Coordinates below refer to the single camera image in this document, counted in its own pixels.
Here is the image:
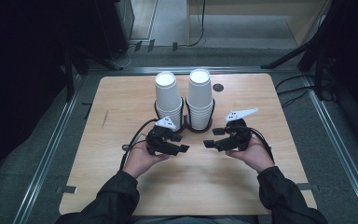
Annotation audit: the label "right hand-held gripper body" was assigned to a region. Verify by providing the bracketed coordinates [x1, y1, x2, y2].
[224, 107, 259, 152]

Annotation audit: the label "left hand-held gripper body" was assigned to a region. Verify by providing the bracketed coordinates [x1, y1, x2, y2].
[145, 116, 177, 156]

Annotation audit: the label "black cup holder rack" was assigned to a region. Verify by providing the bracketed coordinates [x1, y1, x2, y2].
[153, 96, 216, 134]

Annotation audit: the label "single white paper cup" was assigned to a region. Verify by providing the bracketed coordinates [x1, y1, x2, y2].
[186, 68, 214, 110]

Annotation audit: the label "person's right hand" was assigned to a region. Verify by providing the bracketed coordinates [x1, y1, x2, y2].
[226, 135, 276, 175]

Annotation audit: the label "person's left hand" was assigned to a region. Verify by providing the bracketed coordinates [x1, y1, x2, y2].
[122, 148, 171, 180]

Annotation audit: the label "grey tape strip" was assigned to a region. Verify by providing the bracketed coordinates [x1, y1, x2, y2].
[296, 182, 320, 191]

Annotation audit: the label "black tripod stand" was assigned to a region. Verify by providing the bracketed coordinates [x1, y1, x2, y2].
[260, 0, 335, 70]

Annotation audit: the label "black metal stand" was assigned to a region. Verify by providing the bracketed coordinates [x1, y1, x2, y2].
[62, 46, 124, 102]

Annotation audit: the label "dark cabinet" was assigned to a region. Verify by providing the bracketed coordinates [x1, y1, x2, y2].
[96, 0, 135, 60]

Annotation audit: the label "light wooden furniture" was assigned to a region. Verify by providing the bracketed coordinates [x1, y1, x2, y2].
[186, 0, 334, 48]

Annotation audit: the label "right hand-held gripper cable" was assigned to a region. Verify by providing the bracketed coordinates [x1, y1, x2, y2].
[247, 125, 275, 162]

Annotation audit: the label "black floor cables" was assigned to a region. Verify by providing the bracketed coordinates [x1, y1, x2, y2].
[274, 74, 317, 108]

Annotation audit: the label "white floor cable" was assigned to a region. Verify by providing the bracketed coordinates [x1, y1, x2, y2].
[111, 43, 138, 68]

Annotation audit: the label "metal floor rail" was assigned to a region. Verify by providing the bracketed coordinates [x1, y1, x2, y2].
[12, 74, 87, 224]
[302, 76, 358, 224]

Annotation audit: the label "black hanging cable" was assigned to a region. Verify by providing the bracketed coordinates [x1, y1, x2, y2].
[187, 0, 207, 48]

